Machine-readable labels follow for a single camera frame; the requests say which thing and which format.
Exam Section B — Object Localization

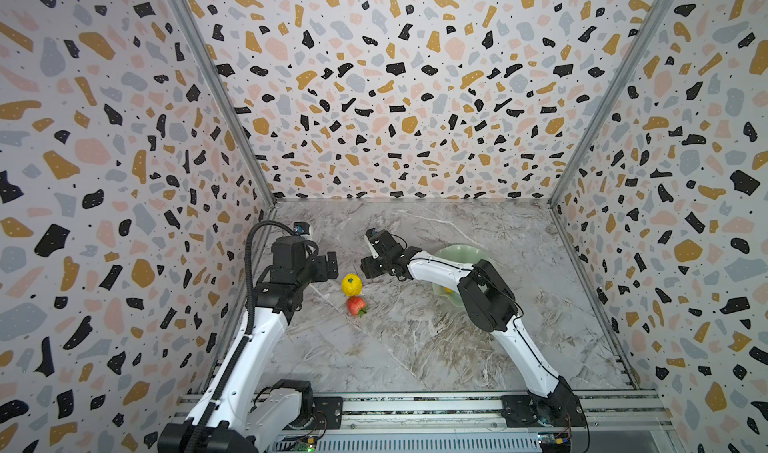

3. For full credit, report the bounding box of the left aluminium corner post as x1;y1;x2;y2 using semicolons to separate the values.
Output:
167;0;276;211

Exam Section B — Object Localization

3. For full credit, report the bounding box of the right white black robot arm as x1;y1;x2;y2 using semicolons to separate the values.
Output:
360;228;587;428

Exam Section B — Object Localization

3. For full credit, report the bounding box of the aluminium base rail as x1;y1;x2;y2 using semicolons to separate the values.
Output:
167;389;679;453

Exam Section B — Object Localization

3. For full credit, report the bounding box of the right aluminium corner post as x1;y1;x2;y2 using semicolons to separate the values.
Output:
548;0;674;211

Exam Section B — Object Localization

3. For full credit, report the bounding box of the yellow fake lemon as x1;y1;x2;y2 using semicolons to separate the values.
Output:
341;273;363;297

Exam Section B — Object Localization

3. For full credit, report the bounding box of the green scalloped fruit bowl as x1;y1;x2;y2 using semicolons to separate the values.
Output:
432;244;500;309

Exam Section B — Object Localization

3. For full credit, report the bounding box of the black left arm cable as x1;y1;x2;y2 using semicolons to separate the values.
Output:
197;220;301;442

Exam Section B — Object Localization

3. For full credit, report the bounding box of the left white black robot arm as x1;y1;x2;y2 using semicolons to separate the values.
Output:
157;220;338;452

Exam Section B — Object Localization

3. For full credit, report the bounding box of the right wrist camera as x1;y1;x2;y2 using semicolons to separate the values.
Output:
365;228;380;258

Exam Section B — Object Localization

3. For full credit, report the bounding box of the aluminium corner post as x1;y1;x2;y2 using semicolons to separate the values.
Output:
167;0;276;211
548;0;674;211

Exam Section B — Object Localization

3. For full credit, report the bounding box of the red fake apple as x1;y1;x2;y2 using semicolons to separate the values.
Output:
346;296;367;317

